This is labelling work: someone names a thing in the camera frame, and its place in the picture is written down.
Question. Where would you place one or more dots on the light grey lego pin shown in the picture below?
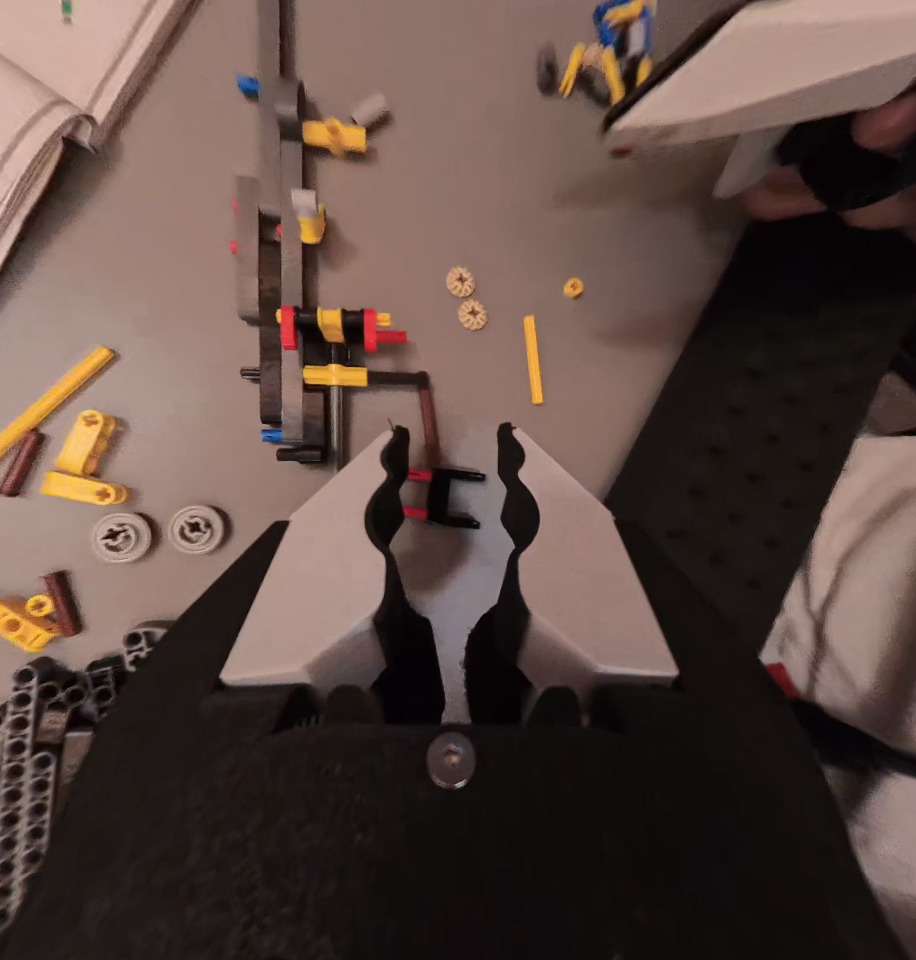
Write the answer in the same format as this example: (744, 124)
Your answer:
(369, 110)

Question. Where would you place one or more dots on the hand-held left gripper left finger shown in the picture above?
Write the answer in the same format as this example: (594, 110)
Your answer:
(308, 600)

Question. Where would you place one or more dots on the person's right hand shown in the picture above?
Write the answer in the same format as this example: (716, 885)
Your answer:
(897, 120)

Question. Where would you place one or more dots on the long yellow lego axle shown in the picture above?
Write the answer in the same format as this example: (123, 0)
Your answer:
(45, 409)

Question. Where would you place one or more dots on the tan lego gear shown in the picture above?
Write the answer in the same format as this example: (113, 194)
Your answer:
(472, 315)
(460, 281)

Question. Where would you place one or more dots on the red badge card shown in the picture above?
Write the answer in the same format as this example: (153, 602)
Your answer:
(782, 680)

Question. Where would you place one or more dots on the black foam pad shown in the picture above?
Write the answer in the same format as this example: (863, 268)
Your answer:
(728, 450)

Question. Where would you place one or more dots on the long grey lego beam assembly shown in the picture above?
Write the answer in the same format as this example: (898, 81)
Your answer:
(289, 225)

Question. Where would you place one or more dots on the pile of dark grey beams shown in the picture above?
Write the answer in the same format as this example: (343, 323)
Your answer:
(19, 750)

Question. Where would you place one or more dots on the person's white shirt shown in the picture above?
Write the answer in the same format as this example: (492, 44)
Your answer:
(878, 600)

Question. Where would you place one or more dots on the pile of small lego pins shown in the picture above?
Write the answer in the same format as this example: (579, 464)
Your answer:
(612, 52)

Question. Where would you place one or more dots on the short yellow lego axle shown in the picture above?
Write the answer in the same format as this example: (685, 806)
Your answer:
(533, 360)

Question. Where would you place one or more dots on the yellow L-shaped lego beam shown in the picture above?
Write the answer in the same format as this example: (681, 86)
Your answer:
(83, 487)

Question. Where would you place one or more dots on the brown lego axle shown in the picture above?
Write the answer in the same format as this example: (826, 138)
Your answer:
(430, 420)

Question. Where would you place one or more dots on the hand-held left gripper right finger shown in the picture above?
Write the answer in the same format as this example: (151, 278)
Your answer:
(585, 600)

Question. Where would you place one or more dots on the black lego fork red pins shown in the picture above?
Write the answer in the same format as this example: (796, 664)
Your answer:
(444, 496)

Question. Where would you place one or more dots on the brown lego connector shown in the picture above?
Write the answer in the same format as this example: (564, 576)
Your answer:
(19, 463)
(62, 604)

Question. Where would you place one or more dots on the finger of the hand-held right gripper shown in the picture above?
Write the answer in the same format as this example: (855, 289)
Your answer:
(788, 67)

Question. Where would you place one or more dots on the yellow lego bush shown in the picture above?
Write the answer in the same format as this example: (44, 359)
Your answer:
(573, 287)

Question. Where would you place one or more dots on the short yellow lego beam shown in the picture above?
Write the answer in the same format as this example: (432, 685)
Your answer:
(12, 622)

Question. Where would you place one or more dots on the open lego instruction booklet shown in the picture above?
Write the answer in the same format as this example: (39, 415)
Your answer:
(23, 150)

